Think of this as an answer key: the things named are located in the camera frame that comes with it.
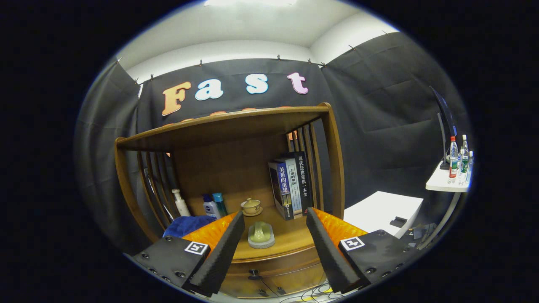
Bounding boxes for teal clear bottle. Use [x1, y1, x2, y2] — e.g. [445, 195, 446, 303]
[212, 192, 228, 216]

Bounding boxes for white bottle blue cap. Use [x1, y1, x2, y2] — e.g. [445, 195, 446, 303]
[202, 194, 219, 218]

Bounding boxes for black electronics box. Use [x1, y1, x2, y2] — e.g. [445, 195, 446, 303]
[406, 223, 438, 249]

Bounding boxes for wooden drawer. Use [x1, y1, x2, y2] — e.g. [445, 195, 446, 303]
[219, 257, 328, 300]

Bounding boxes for white side table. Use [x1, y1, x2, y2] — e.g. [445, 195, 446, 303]
[415, 160, 472, 251]

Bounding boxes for white box unit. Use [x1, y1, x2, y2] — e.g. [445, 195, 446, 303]
[343, 191, 424, 239]

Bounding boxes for white pump bottle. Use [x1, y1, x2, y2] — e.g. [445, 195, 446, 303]
[171, 189, 191, 217]

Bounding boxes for black monitor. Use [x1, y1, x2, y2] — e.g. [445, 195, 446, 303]
[430, 86, 457, 170]

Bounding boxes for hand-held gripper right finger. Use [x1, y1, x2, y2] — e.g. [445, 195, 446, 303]
[306, 207, 422, 294]

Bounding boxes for blue towel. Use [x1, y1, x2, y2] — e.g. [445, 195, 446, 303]
[163, 215, 216, 239]

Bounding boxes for green label water bottle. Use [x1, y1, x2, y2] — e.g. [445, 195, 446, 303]
[460, 135, 470, 185]

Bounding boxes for blue spine book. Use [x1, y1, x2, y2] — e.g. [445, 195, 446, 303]
[268, 162, 294, 221]

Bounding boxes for wooden cabinet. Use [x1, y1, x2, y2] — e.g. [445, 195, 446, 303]
[115, 102, 346, 300]

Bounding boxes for ceiling light panel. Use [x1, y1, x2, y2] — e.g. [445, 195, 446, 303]
[204, 0, 297, 7]

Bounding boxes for wooden countertop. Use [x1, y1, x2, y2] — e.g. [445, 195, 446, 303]
[185, 198, 329, 262]

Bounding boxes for pale spine book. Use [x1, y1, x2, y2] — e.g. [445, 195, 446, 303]
[281, 157, 303, 218]

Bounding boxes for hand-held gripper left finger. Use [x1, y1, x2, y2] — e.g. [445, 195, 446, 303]
[126, 210, 246, 297]

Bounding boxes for black floor cables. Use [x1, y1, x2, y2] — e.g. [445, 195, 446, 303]
[278, 282, 337, 303]

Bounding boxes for yellow black floor tape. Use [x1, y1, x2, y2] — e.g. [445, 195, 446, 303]
[301, 292, 333, 303]

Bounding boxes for red label water bottle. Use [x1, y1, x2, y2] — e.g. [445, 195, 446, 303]
[448, 136, 459, 184]

